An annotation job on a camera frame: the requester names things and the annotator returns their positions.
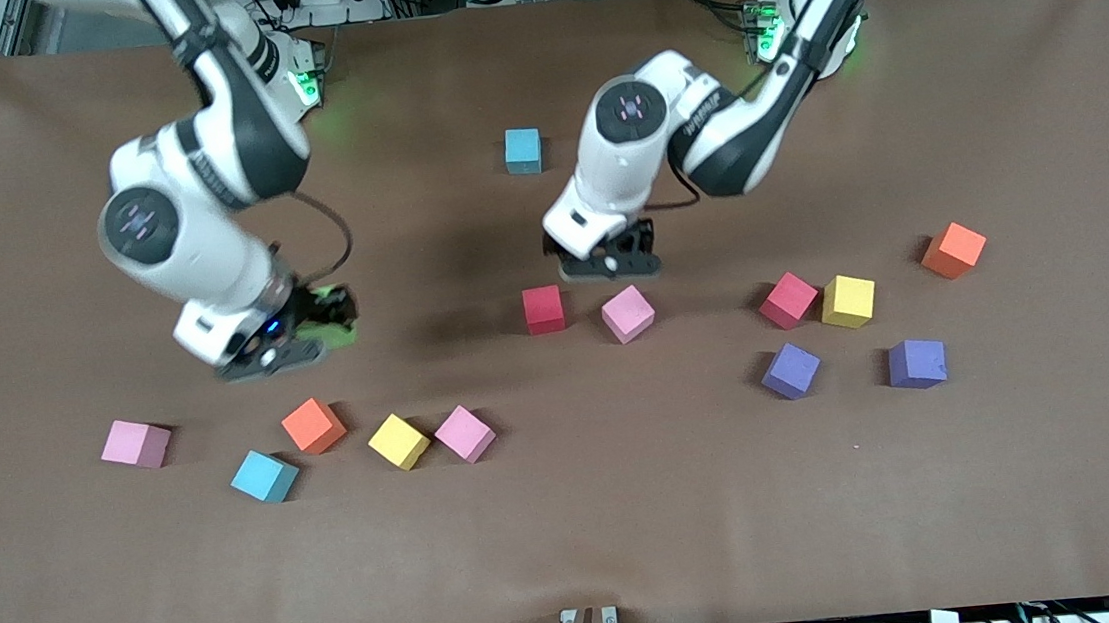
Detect yellow foam cube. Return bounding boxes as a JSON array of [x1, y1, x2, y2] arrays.
[[819, 272, 879, 332], [365, 411, 434, 474]]

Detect green foam cube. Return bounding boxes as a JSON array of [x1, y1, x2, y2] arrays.
[[299, 309, 360, 353]]

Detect brown table cover sheet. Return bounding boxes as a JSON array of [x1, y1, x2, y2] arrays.
[[0, 0, 1109, 623]]

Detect blue foam cube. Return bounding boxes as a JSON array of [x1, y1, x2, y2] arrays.
[[503, 127, 544, 176], [228, 446, 302, 507]]

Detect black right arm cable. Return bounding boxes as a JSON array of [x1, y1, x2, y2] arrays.
[[286, 184, 358, 289]]

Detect orange foam cube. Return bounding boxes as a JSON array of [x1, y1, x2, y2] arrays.
[[917, 220, 991, 282], [279, 395, 349, 458]]

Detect purple foam cube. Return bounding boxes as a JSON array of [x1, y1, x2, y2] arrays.
[[757, 340, 824, 403], [885, 337, 949, 392]]

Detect red foam cube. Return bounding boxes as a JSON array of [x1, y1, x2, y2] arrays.
[[521, 285, 567, 336], [756, 270, 822, 332]]

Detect pink foam cube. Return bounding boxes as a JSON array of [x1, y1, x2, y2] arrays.
[[97, 415, 175, 474], [431, 402, 499, 466], [599, 283, 658, 346]]

